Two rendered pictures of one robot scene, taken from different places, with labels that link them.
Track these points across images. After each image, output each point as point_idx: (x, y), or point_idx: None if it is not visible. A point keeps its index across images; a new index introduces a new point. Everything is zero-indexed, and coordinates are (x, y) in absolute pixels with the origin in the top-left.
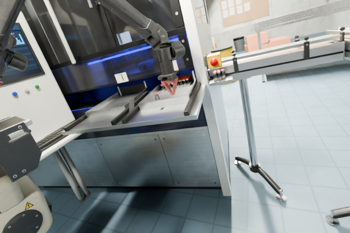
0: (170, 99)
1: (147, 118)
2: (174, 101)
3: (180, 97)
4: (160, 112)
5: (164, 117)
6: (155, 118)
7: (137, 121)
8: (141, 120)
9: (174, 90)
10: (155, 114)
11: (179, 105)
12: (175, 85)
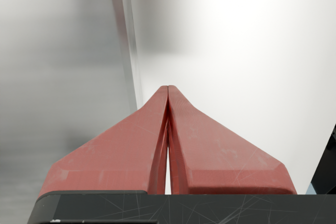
0: (138, 109)
1: (288, 155)
2: (136, 65)
3: (125, 15)
4: (242, 113)
5: (335, 66)
6: (317, 112)
7: (297, 186)
8: (305, 169)
9: (189, 101)
10: (252, 132)
11: (162, 7)
12: (225, 127)
